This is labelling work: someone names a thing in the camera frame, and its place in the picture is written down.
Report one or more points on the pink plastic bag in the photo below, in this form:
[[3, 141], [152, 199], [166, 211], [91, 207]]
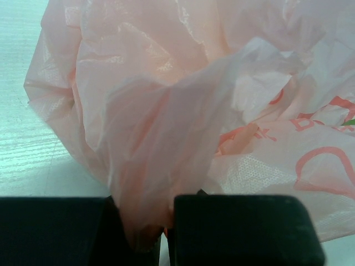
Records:
[[162, 98]]

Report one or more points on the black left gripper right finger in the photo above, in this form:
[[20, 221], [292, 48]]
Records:
[[242, 230]]

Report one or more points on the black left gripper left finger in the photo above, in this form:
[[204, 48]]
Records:
[[62, 231]]

